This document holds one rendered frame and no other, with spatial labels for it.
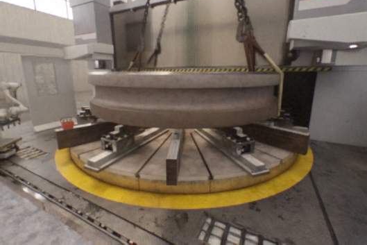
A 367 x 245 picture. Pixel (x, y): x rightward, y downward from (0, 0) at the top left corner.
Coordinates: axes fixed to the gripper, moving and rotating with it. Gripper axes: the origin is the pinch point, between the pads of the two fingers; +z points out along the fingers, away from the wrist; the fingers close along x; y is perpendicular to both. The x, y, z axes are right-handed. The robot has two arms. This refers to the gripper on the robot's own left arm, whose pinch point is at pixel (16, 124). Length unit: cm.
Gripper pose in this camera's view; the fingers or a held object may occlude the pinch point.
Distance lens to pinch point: 512.7
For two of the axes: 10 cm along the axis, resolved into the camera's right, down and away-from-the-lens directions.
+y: 9.9, -0.3, 1.3
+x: -1.4, -1.9, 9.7
